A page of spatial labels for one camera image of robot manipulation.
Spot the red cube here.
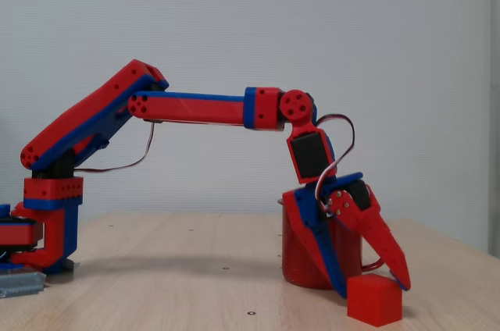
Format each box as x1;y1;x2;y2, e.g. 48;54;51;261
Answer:
346;272;404;327

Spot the red enamel mug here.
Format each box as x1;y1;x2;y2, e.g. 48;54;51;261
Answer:
277;198;391;290

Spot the grey metal table clamp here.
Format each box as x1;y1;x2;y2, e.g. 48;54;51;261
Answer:
0;270;47;300

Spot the red white black servo cable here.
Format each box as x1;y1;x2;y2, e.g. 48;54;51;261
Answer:
314;113;356;215

